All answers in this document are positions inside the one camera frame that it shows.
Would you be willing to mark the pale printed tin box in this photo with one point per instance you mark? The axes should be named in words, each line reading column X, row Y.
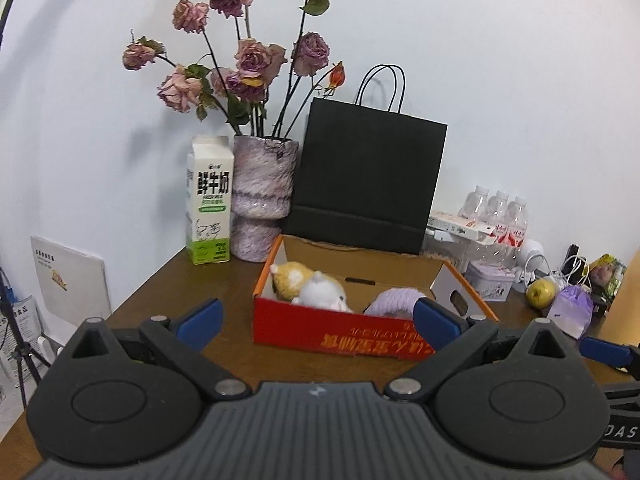
column 490, row 282

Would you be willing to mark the yellow white plush toy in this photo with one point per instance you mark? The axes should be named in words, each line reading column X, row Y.
column 320, row 292

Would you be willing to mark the green apple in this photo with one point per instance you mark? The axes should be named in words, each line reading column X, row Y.
column 541, row 292

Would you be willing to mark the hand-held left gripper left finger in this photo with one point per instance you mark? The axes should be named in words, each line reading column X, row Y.
column 202, row 324

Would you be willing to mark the white green milk carton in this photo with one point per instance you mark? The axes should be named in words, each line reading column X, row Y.
column 210, row 200

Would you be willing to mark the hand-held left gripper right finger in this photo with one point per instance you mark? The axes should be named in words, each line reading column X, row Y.
column 436, row 326

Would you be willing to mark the red cardboard box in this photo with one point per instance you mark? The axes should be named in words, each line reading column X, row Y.
column 310, row 330

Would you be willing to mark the black power adapter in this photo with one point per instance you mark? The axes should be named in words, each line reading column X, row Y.
column 573, row 257

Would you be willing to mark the small white fan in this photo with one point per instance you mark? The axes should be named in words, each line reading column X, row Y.
column 531, row 250

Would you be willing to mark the purple mottled ceramic vase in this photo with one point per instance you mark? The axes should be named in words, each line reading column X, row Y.
column 262, row 185

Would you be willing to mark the black light stand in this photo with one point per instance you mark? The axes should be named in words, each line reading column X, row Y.
column 21, row 355

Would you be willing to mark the white flat carton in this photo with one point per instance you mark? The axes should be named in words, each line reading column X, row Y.
column 455, row 225

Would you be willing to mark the purple fluffy cloth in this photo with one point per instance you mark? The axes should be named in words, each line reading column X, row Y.
column 395, row 300

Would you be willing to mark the dried pink rose bouquet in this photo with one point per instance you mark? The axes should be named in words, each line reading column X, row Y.
column 252, row 57

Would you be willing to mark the colourful snack packet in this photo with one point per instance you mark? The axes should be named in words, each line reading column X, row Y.
column 607, row 272

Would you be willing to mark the white printed bag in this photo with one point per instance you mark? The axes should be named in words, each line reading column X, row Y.
column 27, row 320

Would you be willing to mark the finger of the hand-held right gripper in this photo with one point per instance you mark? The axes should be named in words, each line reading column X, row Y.
column 622, row 393
column 605, row 351

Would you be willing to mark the black paper bag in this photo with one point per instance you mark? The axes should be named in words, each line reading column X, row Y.
column 370, row 170

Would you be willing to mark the white board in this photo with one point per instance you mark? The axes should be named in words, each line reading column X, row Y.
column 70, row 280

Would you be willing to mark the purple tissue pack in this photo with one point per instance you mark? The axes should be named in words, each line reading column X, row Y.
column 570, row 307

